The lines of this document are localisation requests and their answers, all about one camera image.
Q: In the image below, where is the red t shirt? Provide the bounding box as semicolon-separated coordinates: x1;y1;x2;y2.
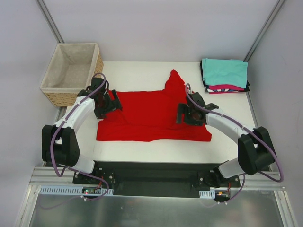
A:
96;70;212;142

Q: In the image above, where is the pink t shirt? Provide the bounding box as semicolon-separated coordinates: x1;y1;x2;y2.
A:
205;85;245;94

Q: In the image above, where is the wicker basket with cloth liner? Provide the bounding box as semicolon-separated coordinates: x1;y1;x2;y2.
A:
40;43;104;107

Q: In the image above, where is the black t shirt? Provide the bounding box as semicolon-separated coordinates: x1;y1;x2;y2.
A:
200;60;250;93

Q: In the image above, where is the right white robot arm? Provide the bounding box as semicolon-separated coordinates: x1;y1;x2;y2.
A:
177;92;277;187

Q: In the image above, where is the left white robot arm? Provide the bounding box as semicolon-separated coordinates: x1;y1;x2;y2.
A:
42;73;122;184

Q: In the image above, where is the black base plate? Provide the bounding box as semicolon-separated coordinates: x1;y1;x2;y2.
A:
72;160;241;197

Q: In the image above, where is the left aluminium frame post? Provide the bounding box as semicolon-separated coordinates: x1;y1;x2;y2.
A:
36;0;64;44

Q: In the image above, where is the aluminium frame post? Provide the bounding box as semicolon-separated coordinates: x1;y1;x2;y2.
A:
36;0;64;44
243;0;287;62

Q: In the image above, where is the right aluminium frame post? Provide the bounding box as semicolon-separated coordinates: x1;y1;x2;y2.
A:
243;0;287;62

